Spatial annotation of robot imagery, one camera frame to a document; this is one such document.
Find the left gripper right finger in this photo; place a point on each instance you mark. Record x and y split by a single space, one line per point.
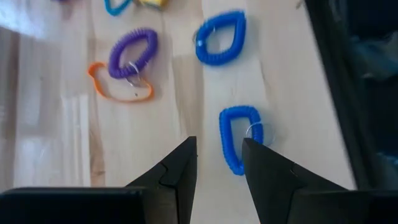
280 193

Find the purple spiral wrist coil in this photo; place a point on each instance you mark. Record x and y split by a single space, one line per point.
136 33

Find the black aluminium table frame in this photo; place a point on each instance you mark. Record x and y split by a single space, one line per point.
339 93

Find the blue spiral wrist coil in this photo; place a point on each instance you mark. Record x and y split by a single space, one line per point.
225 140
240 34

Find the light blue rubber band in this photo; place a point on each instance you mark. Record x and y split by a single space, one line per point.
113 12

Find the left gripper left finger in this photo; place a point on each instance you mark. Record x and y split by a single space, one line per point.
174 186

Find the orange rubber band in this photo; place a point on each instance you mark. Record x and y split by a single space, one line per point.
124 100

